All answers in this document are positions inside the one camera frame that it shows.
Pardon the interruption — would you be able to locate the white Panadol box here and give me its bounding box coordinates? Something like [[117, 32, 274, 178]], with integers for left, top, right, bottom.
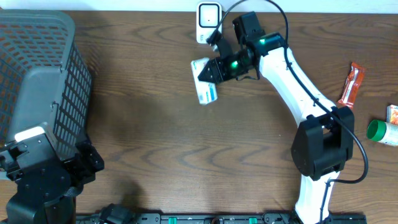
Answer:
[[190, 57, 218, 105]]

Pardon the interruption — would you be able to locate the red Top chocolate bar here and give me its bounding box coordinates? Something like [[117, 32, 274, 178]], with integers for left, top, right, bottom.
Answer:
[[338, 62, 366, 109]]

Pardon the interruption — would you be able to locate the green lid white bottle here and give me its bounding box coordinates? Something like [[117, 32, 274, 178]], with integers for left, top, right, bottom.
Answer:
[[366, 120, 397, 146]]

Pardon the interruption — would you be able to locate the orange tissue pack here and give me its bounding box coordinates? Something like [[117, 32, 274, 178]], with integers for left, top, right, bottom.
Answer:
[[386, 105, 398, 125]]

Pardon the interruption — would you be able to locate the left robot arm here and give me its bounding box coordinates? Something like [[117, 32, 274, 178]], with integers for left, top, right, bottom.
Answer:
[[1, 131, 104, 224]]

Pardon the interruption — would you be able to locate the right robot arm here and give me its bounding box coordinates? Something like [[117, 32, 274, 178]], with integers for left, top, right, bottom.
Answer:
[[192, 12, 364, 223]]

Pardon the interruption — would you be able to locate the white barcode scanner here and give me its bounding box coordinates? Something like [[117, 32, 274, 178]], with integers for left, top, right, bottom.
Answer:
[[196, 1, 222, 44]]

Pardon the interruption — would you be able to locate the grey plastic basket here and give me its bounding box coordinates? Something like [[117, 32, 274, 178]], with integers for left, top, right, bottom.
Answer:
[[1, 10, 93, 160]]

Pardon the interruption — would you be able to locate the black right camera cable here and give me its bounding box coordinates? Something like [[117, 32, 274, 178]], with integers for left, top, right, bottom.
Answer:
[[206, 0, 369, 224]]

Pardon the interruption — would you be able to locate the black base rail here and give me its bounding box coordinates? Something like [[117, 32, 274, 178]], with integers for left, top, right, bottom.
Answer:
[[75, 212, 368, 224]]

